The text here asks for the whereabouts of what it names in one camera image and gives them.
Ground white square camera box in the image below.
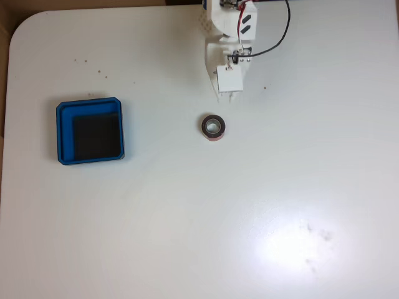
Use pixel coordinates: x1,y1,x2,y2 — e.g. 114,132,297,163
216,64,245,93

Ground red and white wire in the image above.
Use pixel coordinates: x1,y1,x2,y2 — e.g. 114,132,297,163
238,1,251,53

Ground red tape roll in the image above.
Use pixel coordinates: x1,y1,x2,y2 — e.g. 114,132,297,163
200,113,227,143

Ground blue square box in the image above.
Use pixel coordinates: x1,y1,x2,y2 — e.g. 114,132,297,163
55,97,126,166

